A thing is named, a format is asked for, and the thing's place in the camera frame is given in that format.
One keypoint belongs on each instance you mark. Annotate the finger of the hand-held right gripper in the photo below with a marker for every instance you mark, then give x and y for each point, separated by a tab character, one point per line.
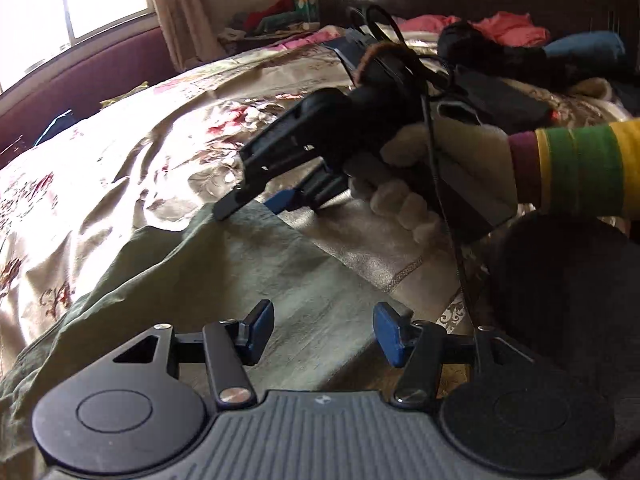
250	190
325	185

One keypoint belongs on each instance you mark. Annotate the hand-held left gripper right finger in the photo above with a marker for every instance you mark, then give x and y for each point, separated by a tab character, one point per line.
390	335

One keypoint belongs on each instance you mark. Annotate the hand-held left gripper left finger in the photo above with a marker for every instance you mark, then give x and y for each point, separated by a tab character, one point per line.
260	332

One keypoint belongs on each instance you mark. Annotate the grey-green pants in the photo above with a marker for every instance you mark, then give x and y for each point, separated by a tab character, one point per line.
150	270

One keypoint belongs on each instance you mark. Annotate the person's right forearm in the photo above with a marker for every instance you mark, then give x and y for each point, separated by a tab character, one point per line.
580	170

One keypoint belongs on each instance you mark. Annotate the person's right hand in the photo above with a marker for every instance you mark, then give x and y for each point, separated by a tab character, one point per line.
465	145

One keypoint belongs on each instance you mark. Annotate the floral bedspread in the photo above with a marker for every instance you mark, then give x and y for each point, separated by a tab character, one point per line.
150	135

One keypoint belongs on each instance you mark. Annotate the black fluffy cloth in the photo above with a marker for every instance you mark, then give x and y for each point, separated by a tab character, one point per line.
480	50

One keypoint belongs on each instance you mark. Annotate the pile of colourful clothes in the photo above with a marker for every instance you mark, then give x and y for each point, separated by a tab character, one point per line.
270	20

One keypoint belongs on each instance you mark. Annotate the pink cloth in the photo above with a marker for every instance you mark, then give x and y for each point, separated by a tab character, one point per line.
510	27

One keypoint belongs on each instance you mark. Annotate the person's dark clothed leg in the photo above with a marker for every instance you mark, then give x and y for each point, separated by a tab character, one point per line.
570	300

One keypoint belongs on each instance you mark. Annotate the beige curtain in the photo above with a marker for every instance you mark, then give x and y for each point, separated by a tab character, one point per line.
185	10

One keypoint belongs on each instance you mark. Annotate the blue cloth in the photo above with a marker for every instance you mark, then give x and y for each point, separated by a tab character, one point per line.
585	47

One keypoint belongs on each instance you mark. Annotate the window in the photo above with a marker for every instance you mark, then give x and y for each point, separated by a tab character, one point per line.
70	5

